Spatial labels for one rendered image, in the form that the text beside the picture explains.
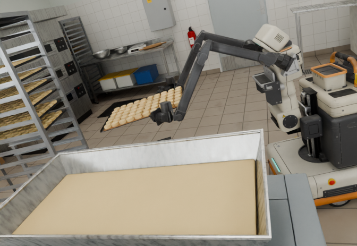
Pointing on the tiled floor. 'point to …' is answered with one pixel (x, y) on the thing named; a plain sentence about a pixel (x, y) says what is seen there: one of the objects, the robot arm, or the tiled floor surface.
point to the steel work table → (134, 56)
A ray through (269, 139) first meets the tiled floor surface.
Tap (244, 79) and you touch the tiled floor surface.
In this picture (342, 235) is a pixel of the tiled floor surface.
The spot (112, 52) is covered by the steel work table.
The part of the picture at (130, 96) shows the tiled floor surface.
